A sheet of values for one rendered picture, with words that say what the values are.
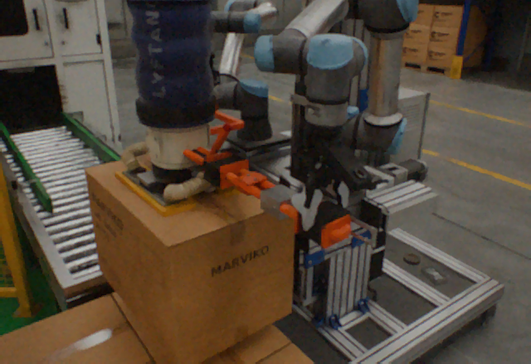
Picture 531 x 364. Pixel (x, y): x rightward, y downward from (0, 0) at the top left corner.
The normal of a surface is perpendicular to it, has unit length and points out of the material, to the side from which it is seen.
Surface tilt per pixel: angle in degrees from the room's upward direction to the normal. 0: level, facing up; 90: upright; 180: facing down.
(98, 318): 0
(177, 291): 90
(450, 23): 93
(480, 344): 0
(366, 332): 0
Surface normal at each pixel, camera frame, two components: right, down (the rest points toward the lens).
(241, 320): 0.62, 0.29
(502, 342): 0.00, -0.92
